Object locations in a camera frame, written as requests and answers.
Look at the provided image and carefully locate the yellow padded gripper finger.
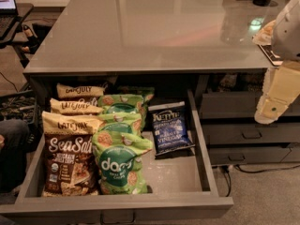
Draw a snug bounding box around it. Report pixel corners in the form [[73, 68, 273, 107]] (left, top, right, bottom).
[[254, 61, 300, 125]]

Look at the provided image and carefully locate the blue Kettle chip bag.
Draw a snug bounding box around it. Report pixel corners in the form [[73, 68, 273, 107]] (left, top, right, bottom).
[[148, 101, 194, 156]]

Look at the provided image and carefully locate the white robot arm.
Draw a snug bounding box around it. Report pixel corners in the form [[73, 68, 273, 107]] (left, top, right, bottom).
[[254, 0, 300, 125]]

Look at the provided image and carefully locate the middle right closed drawer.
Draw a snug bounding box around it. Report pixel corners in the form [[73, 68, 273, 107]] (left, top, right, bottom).
[[202, 123, 300, 145]]

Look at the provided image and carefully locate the lower right closed drawer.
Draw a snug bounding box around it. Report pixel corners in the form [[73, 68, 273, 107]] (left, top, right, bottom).
[[208, 146, 300, 165]]

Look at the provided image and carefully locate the grey counter cabinet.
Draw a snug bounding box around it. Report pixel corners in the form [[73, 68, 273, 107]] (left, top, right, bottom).
[[22, 0, 300, 108]]

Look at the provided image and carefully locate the rearmost green chip bag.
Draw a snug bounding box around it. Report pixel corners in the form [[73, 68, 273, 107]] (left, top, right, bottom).
[[117, 85, 155, 129]]

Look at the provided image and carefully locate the open grey top drawer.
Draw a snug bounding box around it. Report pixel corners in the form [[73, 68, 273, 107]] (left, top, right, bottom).
[[0, 91, 233, 225]]

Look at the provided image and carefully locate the middle green Dang chip bag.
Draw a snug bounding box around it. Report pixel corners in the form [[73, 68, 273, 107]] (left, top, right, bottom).
[[98, 112, 142, 136]]

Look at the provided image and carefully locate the green dang chip bag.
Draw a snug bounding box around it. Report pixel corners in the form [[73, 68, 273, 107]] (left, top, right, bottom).
[[97, 94, 143, 113], [98, 112, 142, 136], [92, 130, 153, 195]]

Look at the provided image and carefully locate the back green Dang chip bag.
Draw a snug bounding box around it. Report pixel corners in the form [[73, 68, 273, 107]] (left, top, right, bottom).
[[97, 94, 143, 113]]

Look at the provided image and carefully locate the front green Dang chip bag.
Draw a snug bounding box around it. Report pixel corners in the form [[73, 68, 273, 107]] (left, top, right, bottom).
[[92, 130, 153, 195]]

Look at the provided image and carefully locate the back Late July chip bag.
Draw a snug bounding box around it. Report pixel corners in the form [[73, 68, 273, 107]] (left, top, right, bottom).
[[56, 83, 105, 98]]

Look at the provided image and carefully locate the late july chip bag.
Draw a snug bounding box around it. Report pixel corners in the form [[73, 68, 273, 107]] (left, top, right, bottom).
[[50, 98, 103, 115], [42, 112, 103, 197], [56, 83, 105, 98]]

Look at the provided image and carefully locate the middle Late July chip bag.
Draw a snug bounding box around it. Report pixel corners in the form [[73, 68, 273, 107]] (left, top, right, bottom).
[[50, 98, 103, 115]]

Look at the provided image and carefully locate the front Late July chip bag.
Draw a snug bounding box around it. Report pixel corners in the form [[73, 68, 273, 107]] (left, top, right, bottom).
[[42, 112, 103, 197]]

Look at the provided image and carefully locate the black white marker tag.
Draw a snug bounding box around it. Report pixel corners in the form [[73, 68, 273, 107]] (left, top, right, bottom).
[[259, 45, 283, 67]]

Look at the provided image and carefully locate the black crate with items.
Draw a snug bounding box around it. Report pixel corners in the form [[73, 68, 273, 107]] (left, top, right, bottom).
[[0, 90, 40, 152]]

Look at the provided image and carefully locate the person leg in jeans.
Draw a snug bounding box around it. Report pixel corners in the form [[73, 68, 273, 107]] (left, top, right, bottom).
[[0, 119, 30, 193]]

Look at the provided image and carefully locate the laptop computer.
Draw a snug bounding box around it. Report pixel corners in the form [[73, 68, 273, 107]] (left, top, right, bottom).
[[0, 0, 18, 39]]

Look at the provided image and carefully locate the black cable on floor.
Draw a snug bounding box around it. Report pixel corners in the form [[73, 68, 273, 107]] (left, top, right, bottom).
[[218, 162, 300, 198]]

